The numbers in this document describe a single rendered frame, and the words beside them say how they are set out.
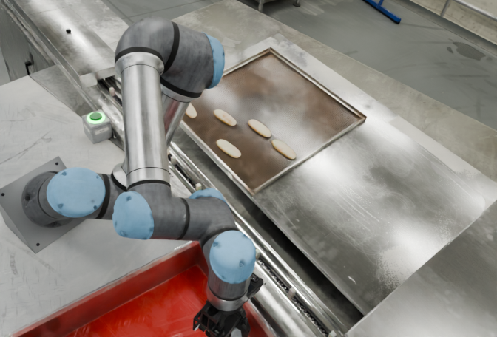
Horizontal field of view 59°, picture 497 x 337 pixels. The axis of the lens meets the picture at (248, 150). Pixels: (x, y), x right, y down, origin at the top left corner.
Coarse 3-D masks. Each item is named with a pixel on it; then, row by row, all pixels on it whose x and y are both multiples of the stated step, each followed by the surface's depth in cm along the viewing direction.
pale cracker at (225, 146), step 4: (220, 140) 144; (224, 140) 143; (220, 144) 142; (224, 144) 142; (228, 144) 142; (220, 148) 142; (224, 148) 141; (228, 148) 141; (232, 148) 141; (236, 148) 142; (228, 152) 140; (232, 152) 140; (236, 152) 140; (232, 156) 140; (236, 156) 140
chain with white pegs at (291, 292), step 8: (112, 88) 162; (112, 96) 164; (120, 104) 162; (184, 176) 139; (192, 184) 137; (256, 256) 120; (264, 264) 120; (272, 272) 118; (280, 280) 117; (304, 312) 111; (312, 320) 110; (320, 328) 109; (328, 336) 106
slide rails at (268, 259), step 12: (108, 84) 167; (108, 96) 162; (120, 96) 162; (120, 108) 158; (192, 192) 134; (240, 228) 126; (252, 240) 124; (264, 252) 121; (276, 264) 119; (288, 276) 117; (276, 288) 114; (300, 288) 115; (288, 300) 112; (300, 312) 110; (312, 312) 110; (312, 324) 108; (324, 324) 108; (324, 336) 106; (336, 336) 107
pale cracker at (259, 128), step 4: (252, 120) 149; (256, 120) 149; (252, 124) 148; (256, 124) 148; (260, 124) 148; (252, 128) 148; (256, 128) 147; (260, 128) 147; (264, 128) 147; (260, 132) 146; (264, 132) 145; (268, 132) 146; (264, 136) 145; (268, 136) 145
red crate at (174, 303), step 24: (168, 288) 113; (192, 288) 114; (120, 312) 107; (144, 312) 108; (168, 312) 109; (192, 312) 109; (72, 336) 102; (96, 336) 102; (120, 336) 103; (144, 336) 104; (168, 336) 104; (192, 336) 105
